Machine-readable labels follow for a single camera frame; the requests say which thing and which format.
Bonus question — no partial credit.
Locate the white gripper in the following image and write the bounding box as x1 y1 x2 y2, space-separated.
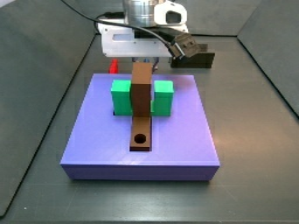
97 18 188 57

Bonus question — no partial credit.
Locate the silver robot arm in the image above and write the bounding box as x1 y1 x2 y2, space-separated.
97 0 188 57

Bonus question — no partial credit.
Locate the red peg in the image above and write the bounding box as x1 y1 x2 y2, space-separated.
108 59 117 74

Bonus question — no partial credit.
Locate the green U-shaped block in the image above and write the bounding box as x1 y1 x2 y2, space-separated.
111 80 174 116

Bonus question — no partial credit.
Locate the purple base block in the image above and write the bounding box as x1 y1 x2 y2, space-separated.
60 73 220 180

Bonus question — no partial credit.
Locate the black camera cable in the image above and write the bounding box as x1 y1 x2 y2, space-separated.
60 0 176 49

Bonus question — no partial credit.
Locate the brown L-shaped bracket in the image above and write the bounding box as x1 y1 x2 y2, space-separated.
129 62 152 151

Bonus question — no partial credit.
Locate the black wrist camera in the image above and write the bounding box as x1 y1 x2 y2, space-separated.
171 32 200 59

